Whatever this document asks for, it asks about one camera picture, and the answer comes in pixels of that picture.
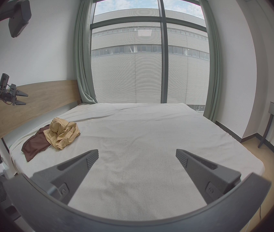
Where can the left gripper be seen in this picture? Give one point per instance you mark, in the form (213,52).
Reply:
(6,96)

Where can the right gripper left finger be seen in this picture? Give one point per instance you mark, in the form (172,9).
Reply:
(62,180)

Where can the window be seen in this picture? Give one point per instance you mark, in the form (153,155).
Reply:
(127,69)

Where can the brown garment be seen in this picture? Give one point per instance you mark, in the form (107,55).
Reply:
(34,146)

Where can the tan shorts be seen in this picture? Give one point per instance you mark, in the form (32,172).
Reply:
(63,135)

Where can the bed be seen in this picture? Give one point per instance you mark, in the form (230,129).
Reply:
(137,134)

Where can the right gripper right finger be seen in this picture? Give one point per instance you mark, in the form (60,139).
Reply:
(212,180)

